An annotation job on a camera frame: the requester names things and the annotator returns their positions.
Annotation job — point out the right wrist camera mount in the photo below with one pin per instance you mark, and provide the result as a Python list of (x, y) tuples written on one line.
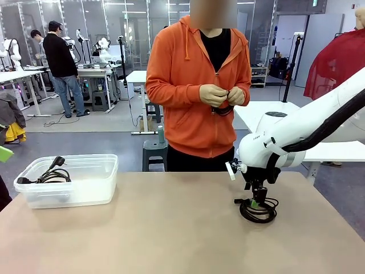
[(231, 171)]

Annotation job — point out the mannequin head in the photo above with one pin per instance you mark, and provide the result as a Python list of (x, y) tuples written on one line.
[(360, 17)]

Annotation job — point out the cardboard box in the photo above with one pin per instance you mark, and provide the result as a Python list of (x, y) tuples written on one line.
[(144, 124)]

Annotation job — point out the man in grey jacket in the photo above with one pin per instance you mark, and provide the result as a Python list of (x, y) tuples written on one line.
[(36, 33)]

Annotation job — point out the person in orange hoodie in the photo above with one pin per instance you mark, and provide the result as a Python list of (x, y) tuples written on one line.
[(182, 71)]

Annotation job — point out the red cape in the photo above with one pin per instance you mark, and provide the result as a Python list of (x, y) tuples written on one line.
[(336, 62)]

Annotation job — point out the small white table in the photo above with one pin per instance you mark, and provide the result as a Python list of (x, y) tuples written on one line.
[(137, 76)]

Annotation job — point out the dark grey step stool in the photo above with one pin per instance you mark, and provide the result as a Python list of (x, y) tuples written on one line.
[(154, 109), (100, 101)]

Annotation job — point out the white shoe rack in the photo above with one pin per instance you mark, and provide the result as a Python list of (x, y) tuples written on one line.
[(258, 81)]

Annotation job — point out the person's right forearm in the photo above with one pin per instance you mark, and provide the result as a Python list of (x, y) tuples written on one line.
[(171, 95)]

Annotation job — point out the black bags pile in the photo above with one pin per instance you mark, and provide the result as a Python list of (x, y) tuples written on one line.
[(279, 68)]

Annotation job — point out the clear plastic storage container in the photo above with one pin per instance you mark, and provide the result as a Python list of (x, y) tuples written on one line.
[(85, 191)]

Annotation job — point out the white lab robot arm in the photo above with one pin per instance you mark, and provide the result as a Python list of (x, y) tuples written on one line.
[(15, 54), (103, 44), (71, 42)]

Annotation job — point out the grey-green bottle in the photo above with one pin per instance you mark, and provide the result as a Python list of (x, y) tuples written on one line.
[(161, 134)]

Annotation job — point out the man in black sweater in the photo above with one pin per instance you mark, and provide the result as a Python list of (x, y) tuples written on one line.
[(60, 57)]

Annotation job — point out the person's right hand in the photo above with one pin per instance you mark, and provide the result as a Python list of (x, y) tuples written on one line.
[(211, 95)]

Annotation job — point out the white desk with equipment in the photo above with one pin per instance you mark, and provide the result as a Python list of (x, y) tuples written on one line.
[(91, 71)]

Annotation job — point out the black camera stand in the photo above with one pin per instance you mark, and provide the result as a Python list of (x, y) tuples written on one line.
[(122, 62)]

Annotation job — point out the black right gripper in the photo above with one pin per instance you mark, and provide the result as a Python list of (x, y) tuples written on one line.
[(255, 182)]

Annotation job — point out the grey jacket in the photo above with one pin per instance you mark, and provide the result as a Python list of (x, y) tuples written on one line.
[(11, 111)]

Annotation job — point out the white lab desk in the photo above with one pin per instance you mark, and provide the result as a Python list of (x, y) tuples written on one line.
[(17, 74)]

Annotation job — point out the yellow garment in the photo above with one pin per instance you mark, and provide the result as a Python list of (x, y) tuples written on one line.
[(15, 134)]

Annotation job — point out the person's left hand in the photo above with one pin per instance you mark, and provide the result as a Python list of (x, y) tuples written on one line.
[(236, 97)]

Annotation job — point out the black rounded object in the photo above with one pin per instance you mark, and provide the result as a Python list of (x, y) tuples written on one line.
[(3, 194)]

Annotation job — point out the person's left forearm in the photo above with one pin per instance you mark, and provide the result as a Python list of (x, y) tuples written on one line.
[(247, 94)]

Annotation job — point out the grey plastic stool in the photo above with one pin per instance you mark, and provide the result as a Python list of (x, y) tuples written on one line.
[(154, 157)]

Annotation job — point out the black tripod stand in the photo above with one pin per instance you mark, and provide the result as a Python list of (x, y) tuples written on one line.
[(291, 74)]

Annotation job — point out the white side table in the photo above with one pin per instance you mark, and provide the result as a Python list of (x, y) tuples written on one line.
[(248, 114)]

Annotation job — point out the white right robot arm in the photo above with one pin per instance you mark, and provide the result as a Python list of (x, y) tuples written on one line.
[(256, 145)]

